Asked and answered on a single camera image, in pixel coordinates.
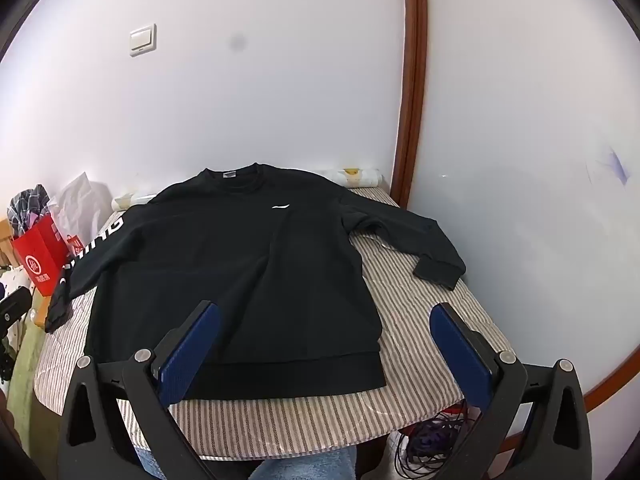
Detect green cloth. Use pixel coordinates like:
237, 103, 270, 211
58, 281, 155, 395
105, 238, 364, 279
9, 300, 63, 461

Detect red paper bag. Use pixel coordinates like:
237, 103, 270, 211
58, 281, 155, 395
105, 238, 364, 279
12, 214, 83, 298

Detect brown wooden door frame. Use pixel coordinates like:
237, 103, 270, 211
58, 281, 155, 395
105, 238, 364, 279
390, 0, 640, 456

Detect black sweatshirt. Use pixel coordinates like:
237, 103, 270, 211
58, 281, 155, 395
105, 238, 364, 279
45, 162, 468, 402

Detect tangle of dark cables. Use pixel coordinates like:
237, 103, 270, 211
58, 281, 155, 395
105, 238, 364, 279
392, 400, 473, 480

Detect white wall switch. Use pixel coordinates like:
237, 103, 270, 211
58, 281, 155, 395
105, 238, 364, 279
129, 23, 157, 58

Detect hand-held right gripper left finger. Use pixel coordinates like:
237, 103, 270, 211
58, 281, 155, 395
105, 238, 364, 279
59, 300, 223, 480

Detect striped quilted table cover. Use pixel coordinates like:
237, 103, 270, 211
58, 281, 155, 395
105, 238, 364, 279
33, 185, 516, 461

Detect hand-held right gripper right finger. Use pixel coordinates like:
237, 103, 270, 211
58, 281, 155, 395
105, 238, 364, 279
429, 301, 594, 480

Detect plaid cloth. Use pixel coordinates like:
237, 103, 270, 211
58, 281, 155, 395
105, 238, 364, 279
7, 184, 51, 239

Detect person's blue jeans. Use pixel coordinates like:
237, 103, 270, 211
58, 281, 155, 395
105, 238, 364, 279
134, 446, 358, 480

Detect white plastic bag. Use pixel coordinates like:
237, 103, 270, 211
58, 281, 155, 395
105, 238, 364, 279
50, 171, 115, 256

